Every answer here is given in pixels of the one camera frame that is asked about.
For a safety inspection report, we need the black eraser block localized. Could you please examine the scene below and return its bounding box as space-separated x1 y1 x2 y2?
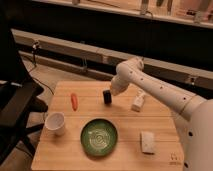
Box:
103 90 112 104

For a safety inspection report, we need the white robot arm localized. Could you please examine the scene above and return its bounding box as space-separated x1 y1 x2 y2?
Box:
110 57 213 171

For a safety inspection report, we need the white small bottle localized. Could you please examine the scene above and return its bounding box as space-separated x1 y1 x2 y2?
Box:
131 90 146 112

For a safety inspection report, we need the orange carrot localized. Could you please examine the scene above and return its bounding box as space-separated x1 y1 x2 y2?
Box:
71 93 78 111

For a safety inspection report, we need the green plate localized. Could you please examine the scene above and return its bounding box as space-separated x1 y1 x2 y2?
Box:
80 118 118 157

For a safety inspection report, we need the white sponge block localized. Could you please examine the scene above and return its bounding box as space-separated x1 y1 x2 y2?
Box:
141 131 155 154

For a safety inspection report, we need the white cup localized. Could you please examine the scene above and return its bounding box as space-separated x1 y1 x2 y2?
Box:
45 112 66 136

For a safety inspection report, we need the black office chair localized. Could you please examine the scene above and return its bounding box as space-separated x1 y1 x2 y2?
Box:
0 7 48 165

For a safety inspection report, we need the black floor cable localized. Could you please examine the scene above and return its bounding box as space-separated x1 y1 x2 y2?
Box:
20 54 55 96

